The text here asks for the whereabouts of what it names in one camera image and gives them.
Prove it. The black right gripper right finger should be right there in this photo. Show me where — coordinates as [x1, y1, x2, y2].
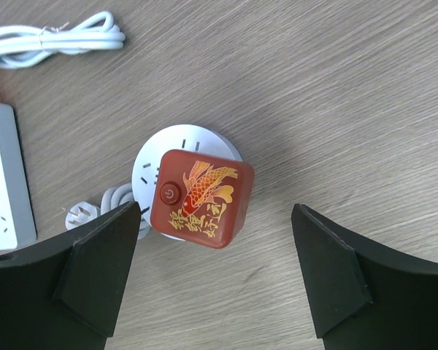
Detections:
[291, 204, 438, 349]

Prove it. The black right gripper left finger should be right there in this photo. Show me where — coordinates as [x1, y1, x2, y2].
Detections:
[0, 202, 141, 349]

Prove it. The light blue power strip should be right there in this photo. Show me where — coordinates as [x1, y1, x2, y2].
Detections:
[0, 103, 37, 250]

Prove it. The dark red cube adapter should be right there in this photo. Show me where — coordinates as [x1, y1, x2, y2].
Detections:
[150, 149, 255, 249]

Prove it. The round light blue socket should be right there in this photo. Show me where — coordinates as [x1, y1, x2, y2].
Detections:
[131, 123, 244, 241]

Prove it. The small white plug cable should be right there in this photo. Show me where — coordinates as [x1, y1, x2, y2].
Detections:
[64, 182, 153, 240]

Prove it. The light blue power cable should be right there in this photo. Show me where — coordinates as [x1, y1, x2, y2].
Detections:
[0, 10, 127, 103]

